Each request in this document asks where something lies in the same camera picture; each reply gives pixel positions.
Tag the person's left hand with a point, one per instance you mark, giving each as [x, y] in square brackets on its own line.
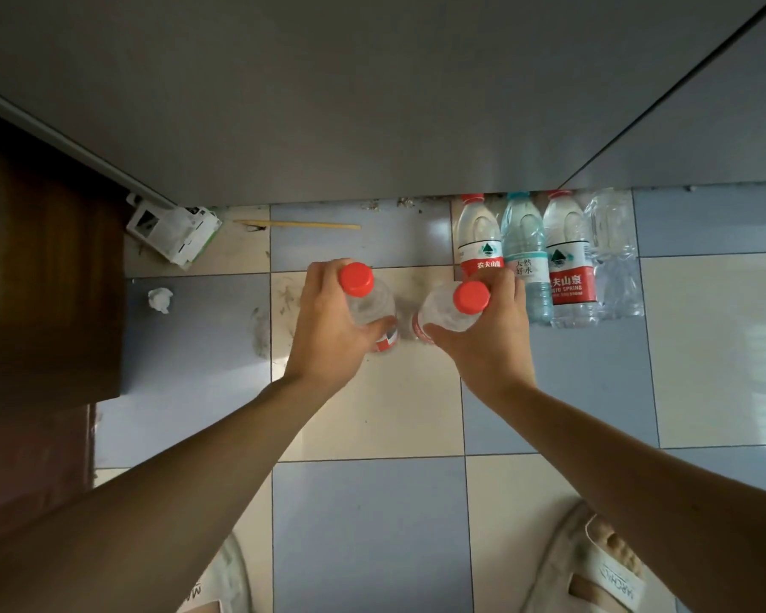
[325, 351]

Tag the person's right hand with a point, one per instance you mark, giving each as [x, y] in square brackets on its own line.
[495, 351]

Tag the white-cap clear bottle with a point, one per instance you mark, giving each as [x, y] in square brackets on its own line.
[613, 248]

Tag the person's right forearm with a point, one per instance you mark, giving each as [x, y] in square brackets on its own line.
[664, 504]

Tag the person's left forearm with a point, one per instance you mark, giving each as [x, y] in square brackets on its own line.
[153, 504]

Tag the person's right foot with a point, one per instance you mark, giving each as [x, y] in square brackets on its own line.
[616, 545]

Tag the grey base cabinet door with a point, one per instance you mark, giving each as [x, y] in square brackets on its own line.
[293, 89]

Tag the thin yellow stick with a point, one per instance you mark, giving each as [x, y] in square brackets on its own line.
[306, 225]

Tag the crumpled white tissue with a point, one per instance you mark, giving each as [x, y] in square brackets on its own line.
[160, 300]

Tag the white torn cardboard box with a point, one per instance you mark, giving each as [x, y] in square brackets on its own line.
[179, 232]

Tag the white sandal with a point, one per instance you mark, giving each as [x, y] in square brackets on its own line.
[230, 580]
[562, 568]

